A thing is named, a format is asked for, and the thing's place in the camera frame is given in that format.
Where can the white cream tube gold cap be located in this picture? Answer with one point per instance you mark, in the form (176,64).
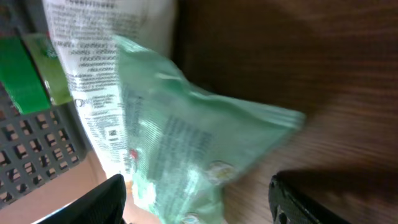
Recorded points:
(82,34)

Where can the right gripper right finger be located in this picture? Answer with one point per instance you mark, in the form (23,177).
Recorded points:
(289,206)

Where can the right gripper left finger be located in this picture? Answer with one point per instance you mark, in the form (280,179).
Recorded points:
(102,205)

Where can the teal snack packet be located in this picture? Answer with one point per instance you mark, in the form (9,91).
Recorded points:
(188,143)

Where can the dark grey plastic basket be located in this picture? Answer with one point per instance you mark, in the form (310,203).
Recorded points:
(37,147)

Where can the green red snack bag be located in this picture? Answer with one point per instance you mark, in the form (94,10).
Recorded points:
(32,74)

